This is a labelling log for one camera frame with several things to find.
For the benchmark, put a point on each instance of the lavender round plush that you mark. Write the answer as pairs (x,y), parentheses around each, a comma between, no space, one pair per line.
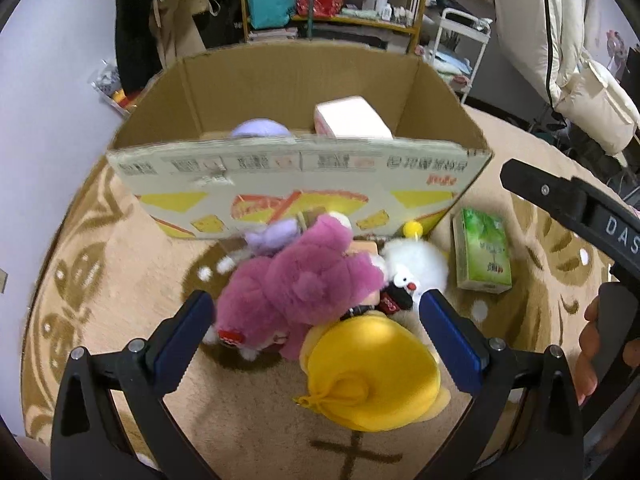
(260,129)

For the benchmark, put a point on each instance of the black coat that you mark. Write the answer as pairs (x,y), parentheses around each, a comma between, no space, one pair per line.
(132,40)

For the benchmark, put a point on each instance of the cream folded duvet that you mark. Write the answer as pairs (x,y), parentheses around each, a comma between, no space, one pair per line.
(525,20)

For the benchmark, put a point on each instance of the beige coat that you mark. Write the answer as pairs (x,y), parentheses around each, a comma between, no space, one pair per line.
(175,30)

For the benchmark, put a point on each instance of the person's right hand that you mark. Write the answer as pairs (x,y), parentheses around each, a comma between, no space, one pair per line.
(586,360)

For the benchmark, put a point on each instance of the small purple plush toy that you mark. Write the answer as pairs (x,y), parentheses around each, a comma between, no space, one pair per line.
(272,235)

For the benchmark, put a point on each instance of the green tissue pack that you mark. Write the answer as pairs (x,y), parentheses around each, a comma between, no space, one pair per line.
(482,250)

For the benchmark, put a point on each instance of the cardboard box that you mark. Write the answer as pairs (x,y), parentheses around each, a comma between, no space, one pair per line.
(300,85)

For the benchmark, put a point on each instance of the plastic bag of toys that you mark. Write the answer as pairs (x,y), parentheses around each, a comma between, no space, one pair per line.
(112,87)

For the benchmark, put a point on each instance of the group of toiletry bottles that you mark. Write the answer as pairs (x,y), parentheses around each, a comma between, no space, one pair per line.
(382,2)

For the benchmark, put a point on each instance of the pale pink tissue pack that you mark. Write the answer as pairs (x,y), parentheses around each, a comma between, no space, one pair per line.
(350,117)

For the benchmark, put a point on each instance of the light blue pillow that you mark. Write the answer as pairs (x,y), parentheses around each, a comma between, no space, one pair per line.
(450,62)

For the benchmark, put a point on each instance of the beige patterned blanket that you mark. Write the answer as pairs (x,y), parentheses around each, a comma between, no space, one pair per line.
(125,270)

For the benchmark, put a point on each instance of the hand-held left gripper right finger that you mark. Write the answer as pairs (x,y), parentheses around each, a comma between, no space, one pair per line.
(450,340)

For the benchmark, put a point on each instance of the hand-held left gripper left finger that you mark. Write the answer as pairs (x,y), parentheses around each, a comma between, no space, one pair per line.
(185,340)

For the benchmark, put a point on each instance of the yellow plush toy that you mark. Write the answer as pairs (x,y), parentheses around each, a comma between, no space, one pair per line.
(370,365)

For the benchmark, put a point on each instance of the white fluffy plush toy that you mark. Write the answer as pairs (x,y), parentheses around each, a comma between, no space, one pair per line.
(415,260)

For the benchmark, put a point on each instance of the black garment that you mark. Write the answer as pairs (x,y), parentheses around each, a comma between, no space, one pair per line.
(222,10)

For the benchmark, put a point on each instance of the wooden shelf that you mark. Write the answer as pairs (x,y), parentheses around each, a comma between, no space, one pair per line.
(350,21)

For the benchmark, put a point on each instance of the white trolley cart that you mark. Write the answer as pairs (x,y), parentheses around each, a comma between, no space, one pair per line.
(465,27)

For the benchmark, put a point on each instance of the pink plush toy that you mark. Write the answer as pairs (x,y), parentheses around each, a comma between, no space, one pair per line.
(300,275)

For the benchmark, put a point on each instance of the stack of books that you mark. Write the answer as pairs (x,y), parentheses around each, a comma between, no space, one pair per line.
(272,34)

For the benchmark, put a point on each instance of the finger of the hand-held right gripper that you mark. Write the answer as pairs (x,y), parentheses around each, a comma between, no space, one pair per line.
(542,187)

